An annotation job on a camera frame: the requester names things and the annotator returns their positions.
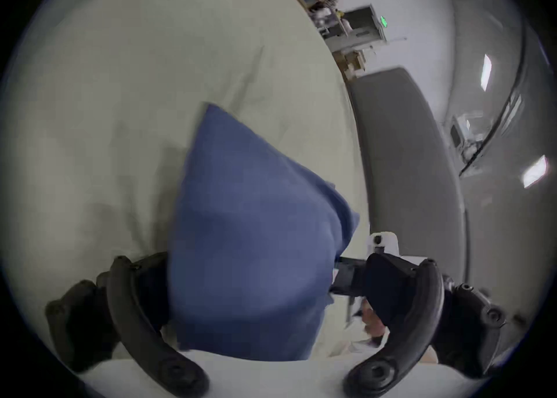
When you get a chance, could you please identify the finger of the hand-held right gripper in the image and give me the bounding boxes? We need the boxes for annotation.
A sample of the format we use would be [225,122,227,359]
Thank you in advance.
[330,257,370,298]

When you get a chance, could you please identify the person's right hand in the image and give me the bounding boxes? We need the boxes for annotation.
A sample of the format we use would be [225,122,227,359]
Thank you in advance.
[360,306,390,339]

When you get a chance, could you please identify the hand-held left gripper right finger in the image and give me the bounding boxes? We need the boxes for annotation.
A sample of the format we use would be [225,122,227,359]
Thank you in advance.
[343,252,508,398]

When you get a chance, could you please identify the grey padded headboard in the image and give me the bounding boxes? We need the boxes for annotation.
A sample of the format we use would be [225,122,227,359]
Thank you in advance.
[350,66,471,285]

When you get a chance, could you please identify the dark blue shirt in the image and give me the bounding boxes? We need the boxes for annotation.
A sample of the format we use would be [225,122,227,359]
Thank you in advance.
[167,103,361,362]

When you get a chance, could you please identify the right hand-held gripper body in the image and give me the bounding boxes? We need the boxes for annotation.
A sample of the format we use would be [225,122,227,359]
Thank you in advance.
[368,232,401,258]

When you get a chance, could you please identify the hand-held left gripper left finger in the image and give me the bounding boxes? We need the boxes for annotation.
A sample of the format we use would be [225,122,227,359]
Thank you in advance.
[45,252,211,398]

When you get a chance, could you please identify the row of tables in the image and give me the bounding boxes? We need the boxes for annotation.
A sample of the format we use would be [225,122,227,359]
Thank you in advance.
[261,0,390,81]

